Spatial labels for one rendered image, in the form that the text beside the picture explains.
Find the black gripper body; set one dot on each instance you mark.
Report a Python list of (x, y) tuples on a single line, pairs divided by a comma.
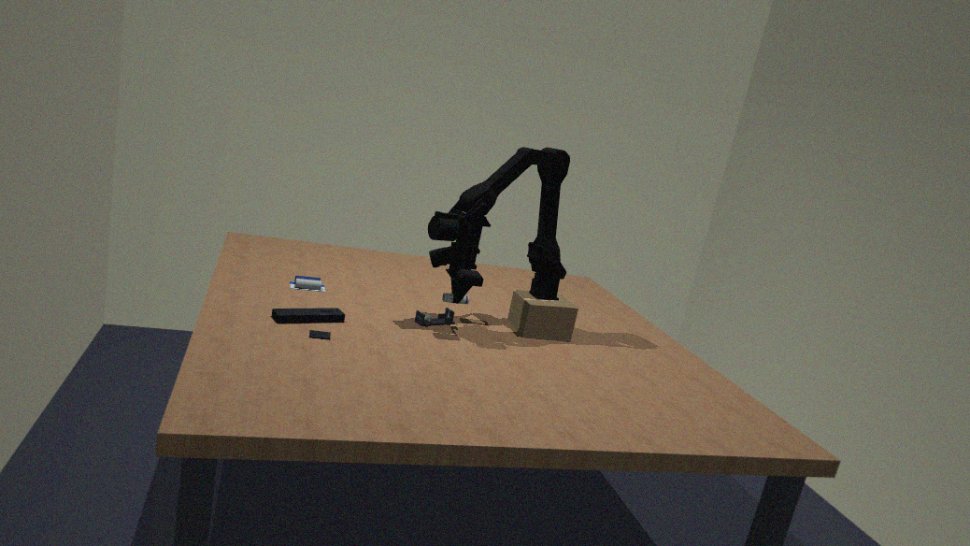
[(466, 255)]

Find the dark grey battery holder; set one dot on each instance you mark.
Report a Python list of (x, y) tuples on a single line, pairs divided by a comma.
[(443, 318)]

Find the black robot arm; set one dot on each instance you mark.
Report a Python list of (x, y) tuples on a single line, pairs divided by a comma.
[(465, 220)]

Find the grey cylinder with black band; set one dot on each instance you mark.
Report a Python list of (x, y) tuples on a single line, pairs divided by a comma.
[(450, 298)]

